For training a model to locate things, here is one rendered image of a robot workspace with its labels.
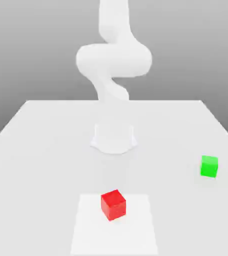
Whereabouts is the small green cube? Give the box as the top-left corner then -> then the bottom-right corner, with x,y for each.
200,155 -> 219,178

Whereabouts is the small red cube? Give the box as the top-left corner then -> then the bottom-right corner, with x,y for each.
100,189 -> 127,222

